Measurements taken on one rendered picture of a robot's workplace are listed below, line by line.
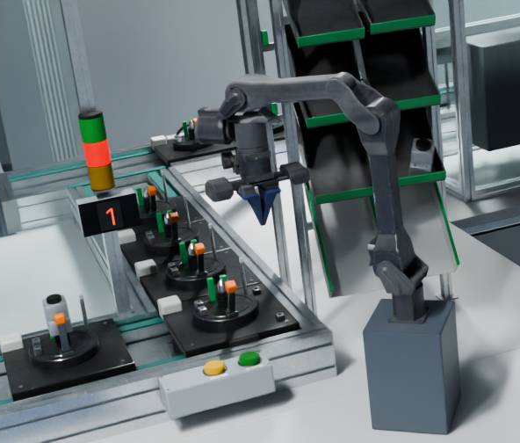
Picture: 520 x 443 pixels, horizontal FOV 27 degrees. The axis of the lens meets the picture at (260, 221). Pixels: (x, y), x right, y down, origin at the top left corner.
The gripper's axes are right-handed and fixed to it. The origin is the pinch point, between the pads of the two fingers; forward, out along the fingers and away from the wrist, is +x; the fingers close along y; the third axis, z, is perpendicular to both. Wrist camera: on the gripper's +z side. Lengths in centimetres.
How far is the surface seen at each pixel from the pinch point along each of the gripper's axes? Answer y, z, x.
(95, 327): 31, 29, 28
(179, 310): 13.3, 26.9, 28.3
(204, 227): -5, 75, 28
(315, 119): -16.7, 12.0, -11.0
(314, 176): -17.8, 20.2, 2.9
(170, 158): -12, 143, 28
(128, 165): -2, 162, 33
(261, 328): 0.6, 9.1, 28.4
